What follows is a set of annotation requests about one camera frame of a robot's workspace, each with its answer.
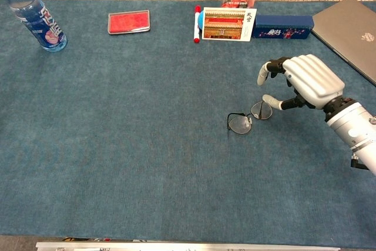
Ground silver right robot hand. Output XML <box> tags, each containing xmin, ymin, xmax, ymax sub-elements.
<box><xmin>257</xmin><ymin>54</ymin><xmax>346</xmax><ymax>111</ymax></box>

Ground black wire-frame eyeglasses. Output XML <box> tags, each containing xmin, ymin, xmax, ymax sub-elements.
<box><xmin>227</xmin><ymin>101</ymin><xmax>274</xmax><ymax>135</ymax></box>

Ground grey laptop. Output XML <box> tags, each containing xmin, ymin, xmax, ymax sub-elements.
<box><xmin>311</xmin><ymin>0</ymin><xmax>376</xmax><ymax>86</ymax></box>

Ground dark blue long box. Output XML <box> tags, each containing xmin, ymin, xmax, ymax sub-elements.
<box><xmin>252</xmin><ymin>15</ymin><xmax>314</xmax><ymax>40</ymax></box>

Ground palace picture postcard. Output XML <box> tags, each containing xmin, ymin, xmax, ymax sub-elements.
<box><xmin>202</xmin><ymin>7</ymin><xmax>258</xmax><ymax>42</ymax></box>

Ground white marker red caps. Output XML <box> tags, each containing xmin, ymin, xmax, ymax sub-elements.
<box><xmin>193</xmin><ymin>5</ymin><xmax>202</xmax><ymax>44</ymax></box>

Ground teal felt table mat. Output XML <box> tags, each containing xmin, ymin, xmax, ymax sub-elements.
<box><xmin>0</xmin><ymin>0</ymin><xmax>376</xmax><ymax>247</ymax></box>

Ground red ink pad metal tin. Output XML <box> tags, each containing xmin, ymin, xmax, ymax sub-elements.
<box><xmin>108</xmin><ymin>9</ymin><xmax>151</xmax><ymax>35</ymax></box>

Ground clear water bottle blue cap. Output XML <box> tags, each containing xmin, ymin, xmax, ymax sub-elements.
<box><xmin>0</xmin><ymin>0</ymin><xmax>68</xmax><ymax>53</ymax></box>

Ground aluminium profile rail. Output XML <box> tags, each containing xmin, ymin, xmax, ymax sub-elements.
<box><xmin>35</xmin><ymin>241</ymin><xmax>341</xmax><ymax>251</ymax></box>

